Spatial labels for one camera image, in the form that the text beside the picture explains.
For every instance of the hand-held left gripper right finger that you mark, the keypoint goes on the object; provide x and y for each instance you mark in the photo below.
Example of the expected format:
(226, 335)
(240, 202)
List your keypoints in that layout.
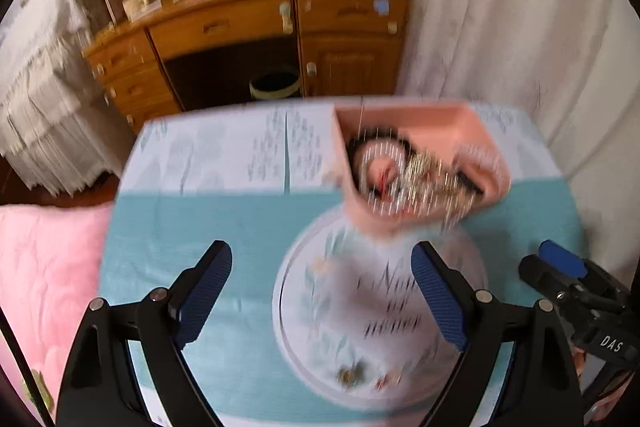
(440, 302)

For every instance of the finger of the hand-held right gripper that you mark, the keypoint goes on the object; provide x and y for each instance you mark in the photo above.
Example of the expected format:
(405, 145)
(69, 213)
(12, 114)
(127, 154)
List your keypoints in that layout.
(562, 258)
(542, 277)

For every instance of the pale green hook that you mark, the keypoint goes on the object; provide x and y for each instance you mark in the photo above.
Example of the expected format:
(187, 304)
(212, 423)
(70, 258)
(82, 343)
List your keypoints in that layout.
(286, 14)

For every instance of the tree print tablecloth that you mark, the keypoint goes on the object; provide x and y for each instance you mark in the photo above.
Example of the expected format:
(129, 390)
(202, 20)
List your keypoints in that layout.
(200, 217)

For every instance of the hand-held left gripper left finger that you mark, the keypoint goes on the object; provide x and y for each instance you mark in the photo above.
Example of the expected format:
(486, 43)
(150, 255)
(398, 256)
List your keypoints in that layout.
(200, 302)

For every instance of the small pink trinket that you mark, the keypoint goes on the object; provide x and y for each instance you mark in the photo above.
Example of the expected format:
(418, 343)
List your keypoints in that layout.
(386, 380)

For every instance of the black waste bin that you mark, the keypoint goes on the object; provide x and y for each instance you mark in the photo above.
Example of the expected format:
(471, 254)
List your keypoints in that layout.
(275, 89)

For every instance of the pink plastic box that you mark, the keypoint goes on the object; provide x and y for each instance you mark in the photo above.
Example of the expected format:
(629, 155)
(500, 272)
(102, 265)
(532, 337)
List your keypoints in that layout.
(415, 117)

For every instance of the white lace cover cloth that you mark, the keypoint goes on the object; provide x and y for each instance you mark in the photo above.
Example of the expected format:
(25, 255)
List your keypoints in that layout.
(45, 107)

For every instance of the cream round tin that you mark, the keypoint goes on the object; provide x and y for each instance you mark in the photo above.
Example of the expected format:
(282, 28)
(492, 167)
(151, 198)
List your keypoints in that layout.
(136, 7)

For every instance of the blue sticker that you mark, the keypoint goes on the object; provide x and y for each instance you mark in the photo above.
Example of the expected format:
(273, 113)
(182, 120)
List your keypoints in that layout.
(382, 6)

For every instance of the white leaf print curtain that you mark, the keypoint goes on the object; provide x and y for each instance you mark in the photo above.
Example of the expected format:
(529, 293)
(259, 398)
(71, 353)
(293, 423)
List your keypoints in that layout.
(500, 32)

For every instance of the pink blanket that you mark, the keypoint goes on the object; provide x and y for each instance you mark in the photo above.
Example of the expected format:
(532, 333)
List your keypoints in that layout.
(45, 282)

